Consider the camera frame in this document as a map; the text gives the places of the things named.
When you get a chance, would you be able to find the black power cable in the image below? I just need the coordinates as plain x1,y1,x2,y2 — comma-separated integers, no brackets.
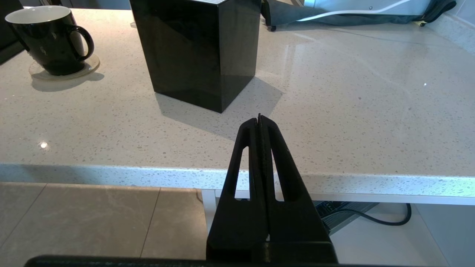
417,0,458,26

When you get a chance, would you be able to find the beige round coaster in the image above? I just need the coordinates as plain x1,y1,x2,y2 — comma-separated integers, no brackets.
29,53,101,81

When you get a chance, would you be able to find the black power strip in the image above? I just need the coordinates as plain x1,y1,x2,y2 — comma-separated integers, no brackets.
314,200,380,235

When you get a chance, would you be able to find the black mug white inside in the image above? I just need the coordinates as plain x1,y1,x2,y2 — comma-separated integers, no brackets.
4,5,95,76

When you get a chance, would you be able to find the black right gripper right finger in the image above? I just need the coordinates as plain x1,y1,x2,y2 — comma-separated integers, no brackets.
260,114,338,262

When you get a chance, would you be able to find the black tissue box white lid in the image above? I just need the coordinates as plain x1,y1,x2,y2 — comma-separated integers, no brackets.
129,0,262,113

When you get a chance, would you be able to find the dark grey cloth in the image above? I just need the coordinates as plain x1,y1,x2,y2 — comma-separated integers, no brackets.
261,0,431,32

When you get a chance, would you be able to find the white power cable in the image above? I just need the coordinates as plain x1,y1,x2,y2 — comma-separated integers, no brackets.
297,0,413,22

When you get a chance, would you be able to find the black floor cable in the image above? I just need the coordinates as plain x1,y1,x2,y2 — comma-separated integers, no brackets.
343,203,412,226

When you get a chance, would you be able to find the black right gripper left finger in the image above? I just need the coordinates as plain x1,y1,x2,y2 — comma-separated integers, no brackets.
206,117,268,260

